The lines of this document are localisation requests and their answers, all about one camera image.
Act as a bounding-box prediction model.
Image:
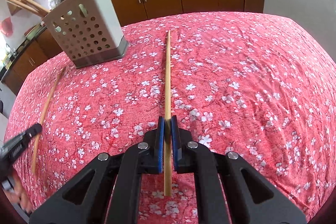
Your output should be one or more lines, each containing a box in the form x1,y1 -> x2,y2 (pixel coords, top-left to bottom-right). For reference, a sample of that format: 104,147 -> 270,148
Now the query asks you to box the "group chopstick two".
6,0 -> 45,17

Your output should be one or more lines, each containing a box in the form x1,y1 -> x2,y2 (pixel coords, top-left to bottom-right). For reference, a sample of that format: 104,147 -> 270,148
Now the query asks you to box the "group chopstick four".
31,66 -> 66,175

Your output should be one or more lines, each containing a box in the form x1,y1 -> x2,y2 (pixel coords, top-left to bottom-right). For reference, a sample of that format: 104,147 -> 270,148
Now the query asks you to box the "red floral tablecloth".
5,12 -> 335,219

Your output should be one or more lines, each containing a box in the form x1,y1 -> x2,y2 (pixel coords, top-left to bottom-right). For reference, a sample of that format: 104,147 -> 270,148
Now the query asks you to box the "person's left hand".
4,169 -> 33,213

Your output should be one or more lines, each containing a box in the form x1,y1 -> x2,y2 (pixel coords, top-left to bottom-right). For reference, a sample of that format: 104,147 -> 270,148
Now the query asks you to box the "perforated beige utensil holder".
43,0 -> 128,69

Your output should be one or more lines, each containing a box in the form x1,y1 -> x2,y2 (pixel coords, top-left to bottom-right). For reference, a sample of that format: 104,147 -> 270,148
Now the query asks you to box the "green basin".
26,23 -> 42,41

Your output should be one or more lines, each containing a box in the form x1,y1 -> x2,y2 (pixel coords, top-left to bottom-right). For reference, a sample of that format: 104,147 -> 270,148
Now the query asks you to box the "red plastic bag on wall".
0,17 -> 13,38

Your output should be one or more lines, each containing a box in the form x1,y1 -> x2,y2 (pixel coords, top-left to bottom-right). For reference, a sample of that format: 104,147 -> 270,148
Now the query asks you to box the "group chopstick five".
164,30 -> 172,197

